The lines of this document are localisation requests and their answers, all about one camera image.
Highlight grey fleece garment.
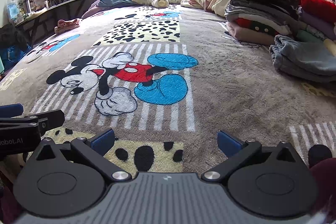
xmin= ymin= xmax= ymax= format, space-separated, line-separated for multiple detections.
xmin=269 ymin=35 xmax=335 ymax=83

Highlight pink sweatshirt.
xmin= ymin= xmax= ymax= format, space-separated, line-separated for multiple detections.
xmin=54 ymin=18 xmax=82 ymax=35

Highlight dark side desk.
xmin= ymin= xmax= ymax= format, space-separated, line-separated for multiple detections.
xmin=15 ymin=0 xmax=86 ymax=46

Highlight Mickey Mouse bed blanket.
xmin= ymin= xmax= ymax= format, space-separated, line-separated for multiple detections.
xmin=1 ymin=5 xmax=335 ymax=173

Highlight blue packet on desk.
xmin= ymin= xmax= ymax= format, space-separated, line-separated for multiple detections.
xmin=6 ymin=0 xmax=19 ymax=25

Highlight metal cup on desk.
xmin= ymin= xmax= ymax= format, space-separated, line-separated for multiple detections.
xmin=22 ymin=0 xmax=31 ymax=14

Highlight folded red black garment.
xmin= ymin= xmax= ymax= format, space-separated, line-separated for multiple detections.
xmin=234 ymin=18 xmax=291 ymax=36

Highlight mint green folded garment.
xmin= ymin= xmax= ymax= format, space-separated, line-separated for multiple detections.
xmin=297 ymin=30 xmax=327 ymax=43

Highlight folded grey white garments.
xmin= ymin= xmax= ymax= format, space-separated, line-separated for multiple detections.
xmin=224 ymin=0 xmax=301 ymax=35

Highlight rolled cream towel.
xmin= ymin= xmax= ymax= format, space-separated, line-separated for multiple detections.
xmin=323 ymin=39 xmax=336 ymax=56

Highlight purple folded garment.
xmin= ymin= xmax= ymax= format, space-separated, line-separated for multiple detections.
xmin=298 ymin=7 xmax=335 ymax=40

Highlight rolled cream baby garment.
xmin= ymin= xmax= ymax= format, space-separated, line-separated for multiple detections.
xmin=147 ymin=0 xmax=181 ymax=8

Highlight red fleece garment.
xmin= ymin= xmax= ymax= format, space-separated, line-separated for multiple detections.
xmin=298 ymin=0 xmax=336 ymax=24

